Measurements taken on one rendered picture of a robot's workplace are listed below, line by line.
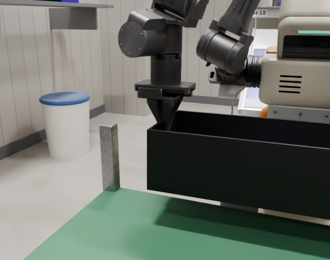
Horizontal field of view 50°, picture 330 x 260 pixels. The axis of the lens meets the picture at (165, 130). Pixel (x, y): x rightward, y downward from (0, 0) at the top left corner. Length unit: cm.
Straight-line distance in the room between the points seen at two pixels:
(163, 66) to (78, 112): 281
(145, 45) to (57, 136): 296
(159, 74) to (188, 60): 505
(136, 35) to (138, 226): 34
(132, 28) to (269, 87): 48
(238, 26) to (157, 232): 49
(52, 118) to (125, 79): 176
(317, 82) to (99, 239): 63
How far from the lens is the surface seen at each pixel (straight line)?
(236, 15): 86
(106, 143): 75
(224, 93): 98
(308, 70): 94
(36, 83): 406
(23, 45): 392
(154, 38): 58
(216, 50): 85
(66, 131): 345
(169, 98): 63
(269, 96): 96
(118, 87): 502
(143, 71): 481
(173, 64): 64
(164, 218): 69
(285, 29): 88
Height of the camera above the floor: 131
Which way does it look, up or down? 18 degrees down
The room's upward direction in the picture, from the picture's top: straight up
